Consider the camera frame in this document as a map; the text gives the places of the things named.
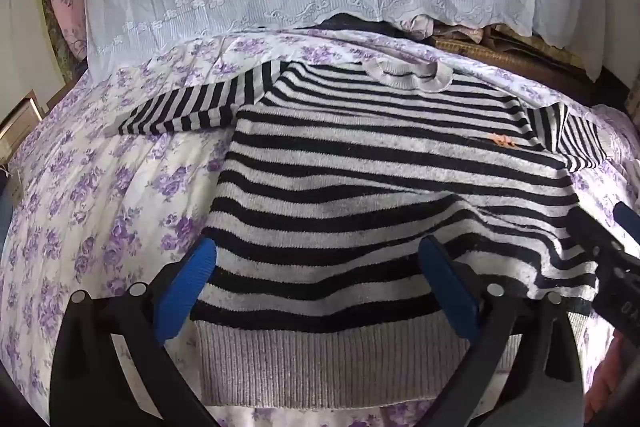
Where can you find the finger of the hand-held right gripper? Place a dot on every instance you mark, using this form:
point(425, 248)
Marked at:
point(629, 218)
point(592, 234)

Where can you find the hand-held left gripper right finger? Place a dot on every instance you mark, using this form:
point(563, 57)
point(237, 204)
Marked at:
point(450, 292)

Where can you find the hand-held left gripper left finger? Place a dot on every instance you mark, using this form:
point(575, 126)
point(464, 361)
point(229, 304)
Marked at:
point(186, 292)

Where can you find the black white striped sweater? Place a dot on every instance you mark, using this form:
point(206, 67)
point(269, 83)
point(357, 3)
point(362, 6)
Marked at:
point(350, 167)

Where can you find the person's right hand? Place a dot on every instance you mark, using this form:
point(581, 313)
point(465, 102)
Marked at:
point(617, 377)

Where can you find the purple floral bedsheet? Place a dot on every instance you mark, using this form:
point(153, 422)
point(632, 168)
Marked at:
point(100, 187)

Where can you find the brown woven mat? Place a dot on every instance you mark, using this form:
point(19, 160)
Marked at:
point(505, 56)

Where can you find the pale pink crumpled cloth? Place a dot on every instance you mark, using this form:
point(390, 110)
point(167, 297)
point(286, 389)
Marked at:
point(440, 27)

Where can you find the dark cloth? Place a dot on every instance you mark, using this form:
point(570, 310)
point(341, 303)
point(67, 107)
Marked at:
point(360, 24)

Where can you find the green patterned panel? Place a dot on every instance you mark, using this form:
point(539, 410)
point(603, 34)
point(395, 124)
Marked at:
point(52, 32)

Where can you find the wooden frame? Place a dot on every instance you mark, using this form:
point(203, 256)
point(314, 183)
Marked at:
point(22, 119)

